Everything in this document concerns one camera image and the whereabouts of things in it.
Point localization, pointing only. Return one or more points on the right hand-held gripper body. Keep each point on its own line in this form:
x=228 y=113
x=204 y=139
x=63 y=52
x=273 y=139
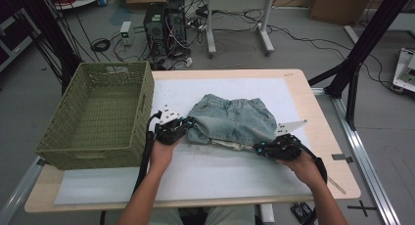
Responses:
x=284 y=146

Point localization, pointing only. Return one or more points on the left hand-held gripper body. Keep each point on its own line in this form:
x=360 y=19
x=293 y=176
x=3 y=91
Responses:
x=169 y=132

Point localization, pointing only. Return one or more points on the light blue denim shorts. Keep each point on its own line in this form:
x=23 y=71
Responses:
x=231 y=120

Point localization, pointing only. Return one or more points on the green woven basket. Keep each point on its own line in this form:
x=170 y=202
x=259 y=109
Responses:
x=98 y=120

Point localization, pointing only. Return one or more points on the person's left hand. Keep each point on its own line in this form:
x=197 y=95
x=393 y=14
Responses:
x=163 y=156

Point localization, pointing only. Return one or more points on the person's right hand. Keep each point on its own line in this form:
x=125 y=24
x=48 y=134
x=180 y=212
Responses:
x=301 y=169

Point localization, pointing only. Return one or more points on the thin wooden stick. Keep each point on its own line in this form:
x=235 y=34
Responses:
x=337 y=187

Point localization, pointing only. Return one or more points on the black foot pedal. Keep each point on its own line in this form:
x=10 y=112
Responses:
x=301 y=212

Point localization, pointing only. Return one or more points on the person's legs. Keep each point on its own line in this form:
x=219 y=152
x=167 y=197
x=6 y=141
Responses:
x=228 y=216

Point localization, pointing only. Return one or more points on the black computer tower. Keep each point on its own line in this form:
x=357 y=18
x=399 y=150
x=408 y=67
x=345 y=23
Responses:
x=154 y=26
x=176 y=26

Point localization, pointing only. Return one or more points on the white box with green light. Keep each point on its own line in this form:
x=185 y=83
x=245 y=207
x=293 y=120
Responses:
x=126 y=32

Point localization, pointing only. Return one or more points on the white machine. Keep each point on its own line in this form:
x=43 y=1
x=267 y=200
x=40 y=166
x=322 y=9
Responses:
x=406 y=71

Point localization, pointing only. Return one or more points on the large cardboard box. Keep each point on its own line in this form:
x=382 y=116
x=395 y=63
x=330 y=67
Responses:
x=339 y=6

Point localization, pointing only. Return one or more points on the round white table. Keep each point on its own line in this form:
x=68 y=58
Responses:
x=81 y=0

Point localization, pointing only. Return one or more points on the aluminium floor rail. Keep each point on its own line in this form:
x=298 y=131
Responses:
x=362 y=153
x=19 y=189

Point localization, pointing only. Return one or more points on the black metal frame stand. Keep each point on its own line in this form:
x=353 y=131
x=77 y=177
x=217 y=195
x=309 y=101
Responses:
x=55 y=45
x=362 y=45

